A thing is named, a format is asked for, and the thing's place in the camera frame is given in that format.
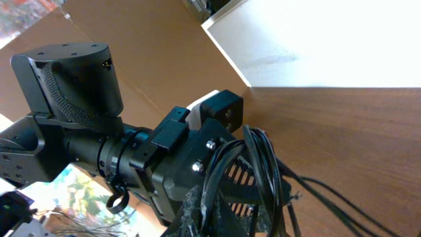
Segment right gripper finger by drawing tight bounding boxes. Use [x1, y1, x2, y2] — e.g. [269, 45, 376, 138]
[161, 186, 224, 237]

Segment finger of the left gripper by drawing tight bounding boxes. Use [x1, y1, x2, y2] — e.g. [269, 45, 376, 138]
[216, 154, 293, 237]

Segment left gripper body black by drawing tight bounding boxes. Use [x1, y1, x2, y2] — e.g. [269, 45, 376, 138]
[130, 107, 234, 226]

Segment black usb cables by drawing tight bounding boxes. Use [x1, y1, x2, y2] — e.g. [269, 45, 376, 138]
[199, 124, 405, 237]

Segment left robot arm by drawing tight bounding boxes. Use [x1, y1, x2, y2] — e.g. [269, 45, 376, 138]
[1, 42, 291, 236]

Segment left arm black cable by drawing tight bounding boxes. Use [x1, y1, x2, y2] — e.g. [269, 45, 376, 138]
[105, 130, 155, 215]

